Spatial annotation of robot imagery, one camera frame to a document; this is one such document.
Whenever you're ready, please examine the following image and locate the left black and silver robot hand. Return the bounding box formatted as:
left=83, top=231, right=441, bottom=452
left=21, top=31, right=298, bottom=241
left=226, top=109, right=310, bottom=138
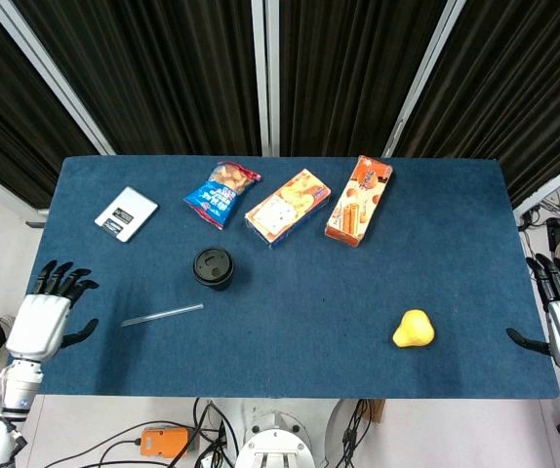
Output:
left=5, top=260, right=100, bottom=363

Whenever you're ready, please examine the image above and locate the translucent grey straw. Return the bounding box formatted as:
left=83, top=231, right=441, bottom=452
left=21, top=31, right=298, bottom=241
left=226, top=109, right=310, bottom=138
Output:
left=120, top=303, right=205, bottom=328

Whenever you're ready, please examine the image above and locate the black lidded coffee cup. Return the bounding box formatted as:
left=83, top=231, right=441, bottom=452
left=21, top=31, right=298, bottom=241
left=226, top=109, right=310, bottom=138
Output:
left=192, top=247, right=237, bottom=293

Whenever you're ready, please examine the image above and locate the white and black card box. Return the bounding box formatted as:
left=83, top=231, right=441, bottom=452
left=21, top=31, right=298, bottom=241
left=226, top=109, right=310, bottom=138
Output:
left=94, top=185, right=160, bottom=244

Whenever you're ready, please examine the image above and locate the yellow pear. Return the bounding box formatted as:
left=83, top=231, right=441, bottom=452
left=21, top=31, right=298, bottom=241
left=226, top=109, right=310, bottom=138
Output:
left=391, top=308, right=436, bottom=349

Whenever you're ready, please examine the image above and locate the orange power box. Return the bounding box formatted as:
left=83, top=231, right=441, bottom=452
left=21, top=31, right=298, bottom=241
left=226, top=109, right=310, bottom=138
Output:
left=140, top=426, right=195, bottom=460

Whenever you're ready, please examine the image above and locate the blue snack bag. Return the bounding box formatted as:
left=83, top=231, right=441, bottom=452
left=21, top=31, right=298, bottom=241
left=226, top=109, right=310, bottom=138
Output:
left=182, top=162, right=262, bottom=231

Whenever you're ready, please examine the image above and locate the orange wafer roll box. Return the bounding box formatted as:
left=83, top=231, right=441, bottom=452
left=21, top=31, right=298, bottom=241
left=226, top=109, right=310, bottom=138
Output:
left=324, top=155, right=394, bottom=249

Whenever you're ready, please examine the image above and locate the blue felt table mat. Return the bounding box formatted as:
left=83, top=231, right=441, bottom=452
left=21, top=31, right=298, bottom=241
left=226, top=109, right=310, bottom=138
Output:
left=25, top=155, right=560, bottom=402

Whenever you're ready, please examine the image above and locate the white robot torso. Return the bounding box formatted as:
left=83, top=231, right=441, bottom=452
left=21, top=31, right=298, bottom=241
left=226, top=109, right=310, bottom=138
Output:
left=234, top=399, right=331, bottom=468

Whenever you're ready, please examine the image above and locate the blue cracker box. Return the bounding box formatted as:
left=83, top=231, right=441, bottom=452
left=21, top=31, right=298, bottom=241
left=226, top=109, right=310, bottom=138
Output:
left=244, top=168, right=333, bottom=251

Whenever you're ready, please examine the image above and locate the black pleated curtain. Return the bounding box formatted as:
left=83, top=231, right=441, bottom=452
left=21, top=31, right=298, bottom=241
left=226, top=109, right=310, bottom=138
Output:
left=0, top=0, right=560, bottom=210

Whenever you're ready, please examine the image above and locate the black floor cable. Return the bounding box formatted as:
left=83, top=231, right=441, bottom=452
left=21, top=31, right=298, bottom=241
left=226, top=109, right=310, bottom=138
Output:
left=340, top=399, right=375, bottom=468
left=69, top=397, right=235, bottom=468

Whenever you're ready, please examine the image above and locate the white frame post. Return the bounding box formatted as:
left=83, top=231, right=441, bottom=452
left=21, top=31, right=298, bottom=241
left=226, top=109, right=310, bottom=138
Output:
left=381, top=0, right=467, bottom=159
left=0, top=0, right=116, bottom=156
left=512, top=148, right=560, bottom=221
left=251, top=0, right=282, bottom=158

